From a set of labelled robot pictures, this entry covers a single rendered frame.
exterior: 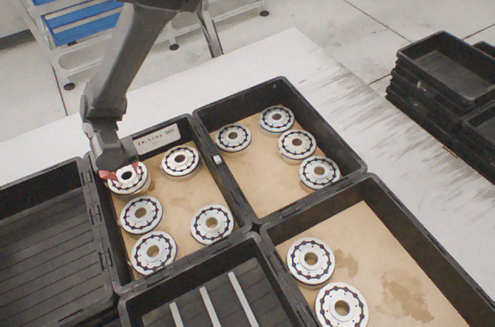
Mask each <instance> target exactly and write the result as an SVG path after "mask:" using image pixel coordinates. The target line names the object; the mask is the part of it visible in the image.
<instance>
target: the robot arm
mask: <svg viewBox="0 0 495 327"><path fill-rule="evenodd" d="M115 1H116V2H125V5H124V8H123V9H122V12H121V14H120V16H119V19H118V22H117V25H116V26H115V29H114V32H113V34H112V37H111V40H110V42H109V44H108V47H107V49H106V52H105V54H104V57H103V59H102V61H101V64H100V66H99V68H98V70H97V72H96V73H95V75H93V76H92V77H91V79H90V81H89V82H87V84H86V86H85V88H84V94H81V96H80V112H79V113H80V117H81V120H82V122H83V123H82V125H81V128H82V130H83V132H84V134H85V135H86V136H87V138H88V139H89V141H90V149H91V151H90V158H91V161H92V164H93V167H94V171H95V172H96V173H97V174H98V172H99V175H100V177H101V178H102V179H110V180H113V181H115V182H118V177H117V176H116V174H115V173H114V171H117V170H119V169H122V168H124V167H125V166H128V165H131V166H132V168H133V169H134V170H135V173H136V174H138V163H139V161H138V152H137V150H136V147H135V144H134V142H133V140H132V138H131V136H128V137H126V138H123V139H121V140H120V139H119V137H118V133H117V131H118V130H119V127H118V124H117V122H118V121H122V120H123V115H124V114H126V113H127V108H128V98H127V96H126V95H127V92H128V89H129V87H130V86H131V84H132V82H133V80H134V79H135V77H136V75H137V72H138V70H139V69H140V67H141V65H142V64H143V62H144V60H145V59H146V57H147V55H148V54H149V52H150V50H151V49H152V47H153V45H154V44H155V41H156V40H157V39H158V37H159V35H160V33H161V32H162V30H163V29H164V28H165V27H166V25H167V24H168V23H169V22H170V21H171V20H172V19H174V18H175V17H176V16H177V15H178V13H179V11H181V12H190V13H194V12H195V11H196V10H197V8H198V6H199V5H200V3H201V2H202V0H115Z"/></svg>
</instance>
